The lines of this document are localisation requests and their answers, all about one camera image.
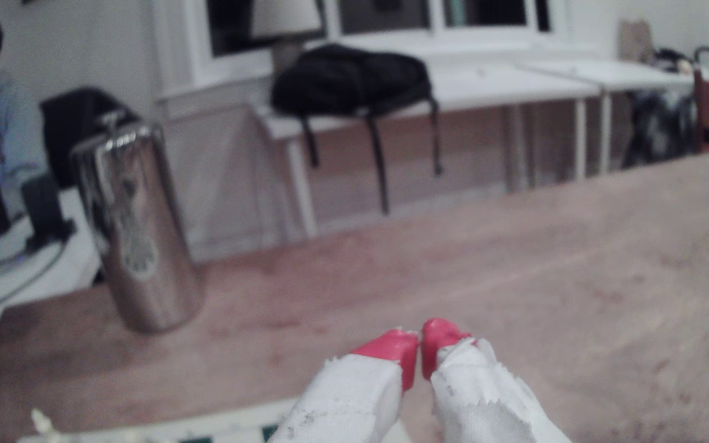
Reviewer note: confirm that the gripper finger red tip taped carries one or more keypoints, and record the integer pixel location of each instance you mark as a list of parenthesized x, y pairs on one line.
[(484, 400), (354, 394)]

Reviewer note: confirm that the white desk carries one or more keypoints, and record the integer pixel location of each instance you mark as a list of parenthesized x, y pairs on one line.
[(65, 264)]

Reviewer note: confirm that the person in grey hoodie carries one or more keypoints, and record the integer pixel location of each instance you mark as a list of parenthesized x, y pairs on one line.
[(13, 129)]

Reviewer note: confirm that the green white chess board mat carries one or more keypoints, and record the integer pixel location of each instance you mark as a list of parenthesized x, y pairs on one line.
[(219, 427)]

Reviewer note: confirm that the small black desk speaker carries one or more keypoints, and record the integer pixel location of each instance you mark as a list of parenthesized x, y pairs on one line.
[(44, 209)]

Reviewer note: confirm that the black office chair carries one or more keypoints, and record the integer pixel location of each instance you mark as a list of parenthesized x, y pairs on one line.
[(74, 126)]

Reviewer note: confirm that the small white table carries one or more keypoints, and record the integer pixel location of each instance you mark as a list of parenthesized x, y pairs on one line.
[(613, 74)]

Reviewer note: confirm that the stainless steel cylinder canister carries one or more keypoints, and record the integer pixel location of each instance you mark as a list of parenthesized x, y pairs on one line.
[(136, 234)]

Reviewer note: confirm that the black backpack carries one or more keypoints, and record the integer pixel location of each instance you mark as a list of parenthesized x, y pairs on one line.
[(348, 80)]

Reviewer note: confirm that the dark bag under table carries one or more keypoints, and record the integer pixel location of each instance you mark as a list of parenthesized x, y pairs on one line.
[(659, 129)]

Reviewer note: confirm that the long white table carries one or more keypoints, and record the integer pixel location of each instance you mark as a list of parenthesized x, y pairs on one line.
[(502, 83)]

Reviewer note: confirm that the beige paper bag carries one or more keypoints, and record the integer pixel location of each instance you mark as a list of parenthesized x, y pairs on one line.
[(634, 40)]

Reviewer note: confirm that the table lamp white shade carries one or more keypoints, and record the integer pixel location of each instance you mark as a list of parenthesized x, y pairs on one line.
[(284, 18)]

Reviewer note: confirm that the white window frame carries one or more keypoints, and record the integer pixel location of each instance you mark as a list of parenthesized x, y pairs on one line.
[(182, 43)]

